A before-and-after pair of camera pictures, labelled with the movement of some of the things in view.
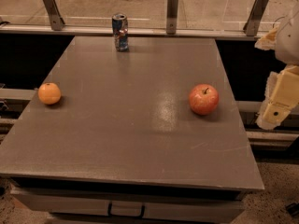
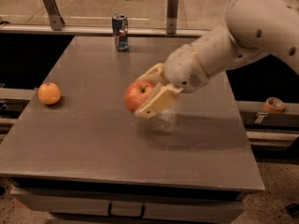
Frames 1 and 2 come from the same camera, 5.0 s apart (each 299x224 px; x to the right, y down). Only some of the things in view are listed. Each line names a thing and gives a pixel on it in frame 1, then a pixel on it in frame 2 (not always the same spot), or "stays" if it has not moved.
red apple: [204, 99] → [135, 92]
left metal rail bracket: [55, 17] stays
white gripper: [289, 42] → [183, 68]
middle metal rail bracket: [172, 12] stays
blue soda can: [120, 23] stays
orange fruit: [49, 93] stays
